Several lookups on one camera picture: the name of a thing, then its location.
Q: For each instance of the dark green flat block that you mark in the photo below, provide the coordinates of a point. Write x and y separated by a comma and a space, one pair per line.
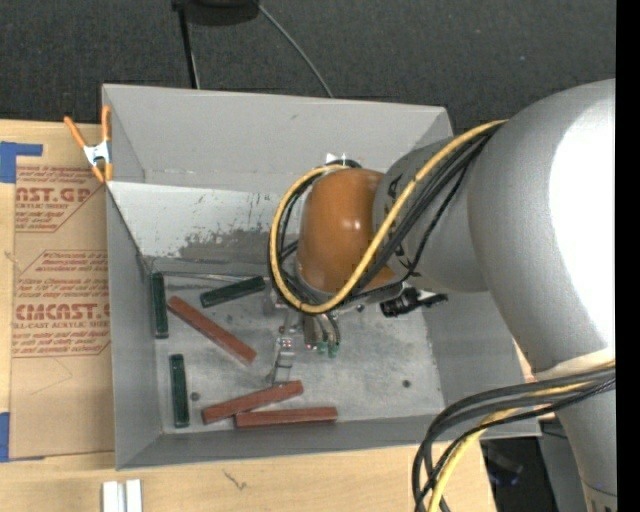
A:
233, 291
179, 391
160, 305

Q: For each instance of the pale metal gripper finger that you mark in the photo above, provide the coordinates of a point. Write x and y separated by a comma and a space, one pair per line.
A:
286, 359

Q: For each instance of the black cylinder on white bracket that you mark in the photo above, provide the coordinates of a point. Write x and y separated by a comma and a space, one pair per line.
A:
400, 304

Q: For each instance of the brown cardboard board red print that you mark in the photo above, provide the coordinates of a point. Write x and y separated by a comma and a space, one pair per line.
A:
60, 380

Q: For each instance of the grey metal bin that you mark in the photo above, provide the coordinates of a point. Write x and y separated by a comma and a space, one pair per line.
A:
370, 385

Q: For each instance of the red-brown flat block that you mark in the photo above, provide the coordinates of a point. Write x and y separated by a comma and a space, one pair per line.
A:
252, 402
212, 330
286, 417

